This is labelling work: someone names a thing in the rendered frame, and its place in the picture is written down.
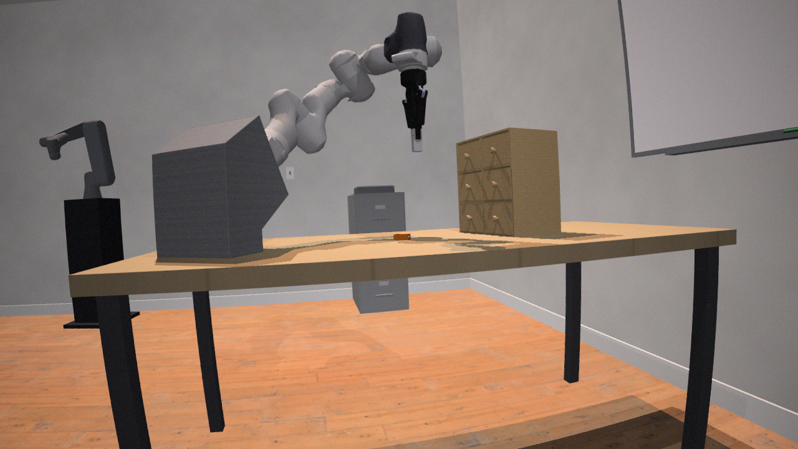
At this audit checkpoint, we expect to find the small brown wooden chest of drawers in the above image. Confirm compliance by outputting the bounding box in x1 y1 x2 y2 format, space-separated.
456 127 561 237

